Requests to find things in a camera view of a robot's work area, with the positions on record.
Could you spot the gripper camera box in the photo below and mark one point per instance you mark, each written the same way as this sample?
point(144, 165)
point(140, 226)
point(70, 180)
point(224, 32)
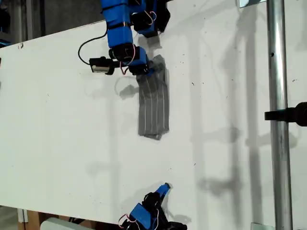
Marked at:
point(99, 65)

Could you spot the white plastic container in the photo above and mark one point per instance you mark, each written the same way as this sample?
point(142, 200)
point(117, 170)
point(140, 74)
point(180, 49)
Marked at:
point(62, 224)

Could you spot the wooden table leg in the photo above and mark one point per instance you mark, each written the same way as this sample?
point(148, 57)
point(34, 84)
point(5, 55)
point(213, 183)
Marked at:
point(30, 219)

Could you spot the metal table bracket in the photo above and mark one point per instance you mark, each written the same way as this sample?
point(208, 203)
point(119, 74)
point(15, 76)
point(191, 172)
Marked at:
point(249, 3)

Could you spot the black clamp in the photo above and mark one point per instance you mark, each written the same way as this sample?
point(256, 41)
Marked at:
point(287, 115)

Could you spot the steel post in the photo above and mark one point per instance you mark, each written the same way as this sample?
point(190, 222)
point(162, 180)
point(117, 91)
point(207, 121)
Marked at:
point(278, 119)

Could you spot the grey striped towel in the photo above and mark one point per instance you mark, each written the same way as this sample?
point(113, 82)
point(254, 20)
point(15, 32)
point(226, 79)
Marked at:
point(153, 105)

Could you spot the camera black stalk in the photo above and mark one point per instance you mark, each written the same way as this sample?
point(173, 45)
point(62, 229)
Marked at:
point(116, 64)

